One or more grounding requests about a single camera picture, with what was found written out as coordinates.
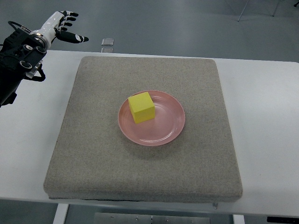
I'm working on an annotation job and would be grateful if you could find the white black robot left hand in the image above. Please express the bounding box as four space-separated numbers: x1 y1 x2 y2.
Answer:
29 11 89 49

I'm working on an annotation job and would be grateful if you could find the yellow foam block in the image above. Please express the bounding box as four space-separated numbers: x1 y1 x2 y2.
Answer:
128 91 155 124

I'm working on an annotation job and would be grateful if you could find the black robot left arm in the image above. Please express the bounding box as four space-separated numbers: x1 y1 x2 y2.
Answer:
0 21 48 106

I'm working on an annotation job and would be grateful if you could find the pink plate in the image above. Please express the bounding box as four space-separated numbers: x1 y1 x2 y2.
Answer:
118 90 185 147

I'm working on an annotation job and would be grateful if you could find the clear floor socket cover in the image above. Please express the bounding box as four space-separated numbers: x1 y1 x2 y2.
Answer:
101 38 114 46

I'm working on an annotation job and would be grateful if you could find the beige square cushion mat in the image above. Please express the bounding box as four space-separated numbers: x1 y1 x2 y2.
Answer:
43 56 242 203

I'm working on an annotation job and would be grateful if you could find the white table leg left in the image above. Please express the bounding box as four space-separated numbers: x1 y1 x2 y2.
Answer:
53 203 69 224

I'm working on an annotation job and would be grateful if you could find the white table leg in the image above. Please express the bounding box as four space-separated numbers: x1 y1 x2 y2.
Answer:
53 203 69 224
233 214 245 224

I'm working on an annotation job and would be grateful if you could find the white table leg right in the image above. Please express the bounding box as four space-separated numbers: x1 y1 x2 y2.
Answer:
233 214 245 224

